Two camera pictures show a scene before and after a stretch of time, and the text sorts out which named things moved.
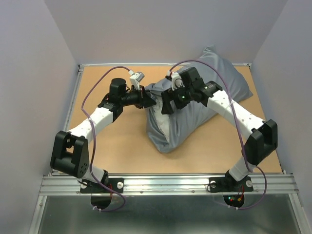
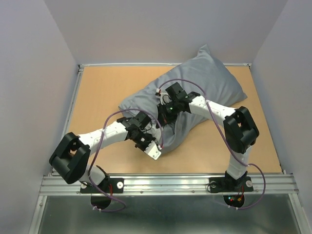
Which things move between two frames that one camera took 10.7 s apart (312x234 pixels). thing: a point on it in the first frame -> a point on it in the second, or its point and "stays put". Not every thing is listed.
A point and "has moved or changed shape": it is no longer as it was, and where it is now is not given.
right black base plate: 228,184 stays put
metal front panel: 258,214 stays put
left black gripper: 144,100 -> 150,139
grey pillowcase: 211,66 has moved or changed shape
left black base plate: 116,184 stays put
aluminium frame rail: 173,184 stays put
